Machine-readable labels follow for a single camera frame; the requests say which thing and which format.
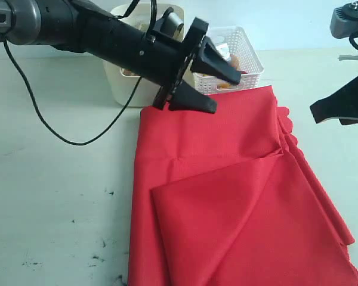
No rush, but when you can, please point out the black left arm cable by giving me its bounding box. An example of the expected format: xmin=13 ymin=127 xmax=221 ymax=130
xmin=0 ymin=0 xmax=158 ymax=147

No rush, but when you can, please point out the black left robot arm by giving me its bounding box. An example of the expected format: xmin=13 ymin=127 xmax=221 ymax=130
xmin=0 ymin=1 xmax=241 ymax=113

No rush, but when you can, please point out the cream plastic bin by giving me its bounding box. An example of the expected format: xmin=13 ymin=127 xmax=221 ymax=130
xmin=103 ymin=2 xmax=184 ymax=107

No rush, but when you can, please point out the brown round plate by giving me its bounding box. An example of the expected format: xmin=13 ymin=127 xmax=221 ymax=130
xmin=121 ymin=69 xmax=139 ymax=77

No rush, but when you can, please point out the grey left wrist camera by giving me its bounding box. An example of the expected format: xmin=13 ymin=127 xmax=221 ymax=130
xmin=154 ymin=7 xmax=184 ymax=39

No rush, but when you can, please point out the white perforated plastic basket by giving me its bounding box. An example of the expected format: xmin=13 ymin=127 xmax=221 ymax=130
xmin=193 ymin=26 xmax=264 ymax=95

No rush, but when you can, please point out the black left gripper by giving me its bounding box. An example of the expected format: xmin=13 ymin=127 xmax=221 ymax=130
xmin=137 ymin=18 xmax=241 ymax=114

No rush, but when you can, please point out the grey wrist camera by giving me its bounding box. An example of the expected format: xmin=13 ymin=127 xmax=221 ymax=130
xmin=154 ymin=7 xmax=184 ymax=39
xmin=330 ymin=1 xmax=358 ymax=39

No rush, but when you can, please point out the fried chicken nugget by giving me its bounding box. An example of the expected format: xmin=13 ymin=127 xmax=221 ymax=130
xmin=217 ymin=83 xmax=231 ymax=90

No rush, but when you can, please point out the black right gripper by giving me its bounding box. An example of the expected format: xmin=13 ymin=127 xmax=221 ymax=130
xmin=310 ymin=76 xmax=358 ymax=125

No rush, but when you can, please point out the brown egg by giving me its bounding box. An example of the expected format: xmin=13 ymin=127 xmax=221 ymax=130
xmin=229 ymin=54 xmax=240 ymax=70

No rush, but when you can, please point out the red tablecloth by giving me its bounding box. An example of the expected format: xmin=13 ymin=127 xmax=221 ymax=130
xmin=128 ymin=86 xmax=358 ymax=285

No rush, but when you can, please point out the blue white milk carton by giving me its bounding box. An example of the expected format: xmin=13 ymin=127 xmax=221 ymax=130
xmin=216 ymin=43 xmax=232 ymax=62

